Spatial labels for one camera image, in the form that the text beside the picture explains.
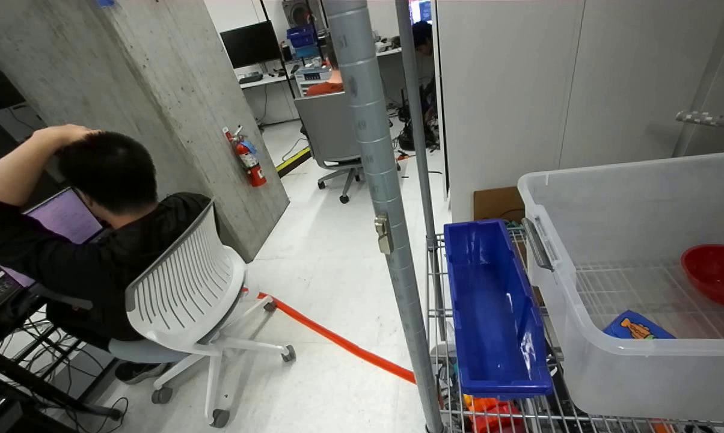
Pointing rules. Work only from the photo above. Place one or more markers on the red and orange toy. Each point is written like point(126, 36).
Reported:
point(494, 414)

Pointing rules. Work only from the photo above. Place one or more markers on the laptop with purple screen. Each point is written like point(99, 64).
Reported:
point(63, 214)

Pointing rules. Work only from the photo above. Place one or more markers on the gray office chair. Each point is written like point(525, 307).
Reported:
point(332, 133)

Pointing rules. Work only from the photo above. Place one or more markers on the red fire extinguisher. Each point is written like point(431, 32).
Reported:
point(246, 158)

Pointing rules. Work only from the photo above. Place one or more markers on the thick gray metal pole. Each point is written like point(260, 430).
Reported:
point(376, 200)

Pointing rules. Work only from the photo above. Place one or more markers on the brown cardboard box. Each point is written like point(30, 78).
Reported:
point(497, 202)

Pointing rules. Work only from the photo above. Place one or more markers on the thin gray metal pole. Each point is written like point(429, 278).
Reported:
point(413, 121)

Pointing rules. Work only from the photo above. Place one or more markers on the clear plastic storage bin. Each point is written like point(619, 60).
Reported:
point(616, 242)

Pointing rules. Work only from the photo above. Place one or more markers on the long blue plastic bin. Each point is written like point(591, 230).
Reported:
point(494, 320)

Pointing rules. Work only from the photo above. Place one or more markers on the red bowl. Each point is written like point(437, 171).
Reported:
point(717, 273)

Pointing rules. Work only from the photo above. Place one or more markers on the black desk frame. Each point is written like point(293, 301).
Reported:
point(9, 353)

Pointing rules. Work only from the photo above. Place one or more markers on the white office chair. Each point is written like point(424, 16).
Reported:
point(189, 297)

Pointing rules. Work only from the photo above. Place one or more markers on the black computer monitor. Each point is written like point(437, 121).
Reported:
point(251, 45)

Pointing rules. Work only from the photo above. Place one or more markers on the seated person in black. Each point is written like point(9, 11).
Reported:
point(98, 242)

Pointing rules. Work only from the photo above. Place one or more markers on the orange floor tape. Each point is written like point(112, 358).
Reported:
point(338, 341)

